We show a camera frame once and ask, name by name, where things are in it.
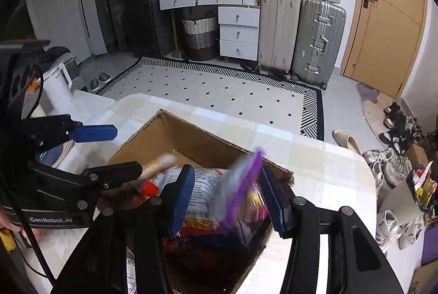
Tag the blue white round container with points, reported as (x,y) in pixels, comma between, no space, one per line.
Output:
(51,155)

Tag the beige suitcase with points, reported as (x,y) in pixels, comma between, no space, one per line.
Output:
(277,30)

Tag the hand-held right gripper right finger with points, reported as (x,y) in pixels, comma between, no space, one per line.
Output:
(275,201)

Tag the black white patterned rug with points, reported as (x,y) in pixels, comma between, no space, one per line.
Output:
(205,89)

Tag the beige snack roll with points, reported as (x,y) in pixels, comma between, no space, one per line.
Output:
(157,165)

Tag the person's left hand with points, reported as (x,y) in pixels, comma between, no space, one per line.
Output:
(10,224)

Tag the white floor appliance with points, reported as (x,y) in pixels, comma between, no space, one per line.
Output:
(56,85)

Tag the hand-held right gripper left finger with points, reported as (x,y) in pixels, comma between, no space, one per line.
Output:
(181,201)

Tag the orange white snack packet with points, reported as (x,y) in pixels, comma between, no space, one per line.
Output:
(205,198)

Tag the white drawer dresser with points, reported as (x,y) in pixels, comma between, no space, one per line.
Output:
(236,34)

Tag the wooden door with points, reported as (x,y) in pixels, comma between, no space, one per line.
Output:
(386,24)

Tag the yellow pink snack packet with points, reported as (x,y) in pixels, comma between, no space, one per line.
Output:
(256,207)

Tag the pile of shoes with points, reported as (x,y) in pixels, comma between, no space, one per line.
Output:
(393,164)

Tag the grey door mat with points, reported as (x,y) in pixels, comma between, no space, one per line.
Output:
(371,102)

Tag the flat cardboard piece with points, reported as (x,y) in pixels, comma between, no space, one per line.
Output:
(400,200)

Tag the woven laundry basket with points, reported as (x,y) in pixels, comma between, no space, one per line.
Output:
(200,37)

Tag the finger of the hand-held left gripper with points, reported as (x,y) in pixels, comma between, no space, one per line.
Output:
(109,174)
(95,133)

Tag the grey slipper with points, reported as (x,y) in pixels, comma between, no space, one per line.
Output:
(94,85)
(104,77)

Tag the purple white snack packet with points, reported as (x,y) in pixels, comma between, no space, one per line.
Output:
(239,184)

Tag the purple mat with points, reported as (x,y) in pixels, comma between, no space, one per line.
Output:
(429,246)

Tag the cardboard box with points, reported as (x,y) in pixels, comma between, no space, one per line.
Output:
(191,140)

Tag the silver suitcase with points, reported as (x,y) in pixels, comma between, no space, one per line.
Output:
(314,41)

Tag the beige slipper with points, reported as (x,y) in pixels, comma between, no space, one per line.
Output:
(347,142)

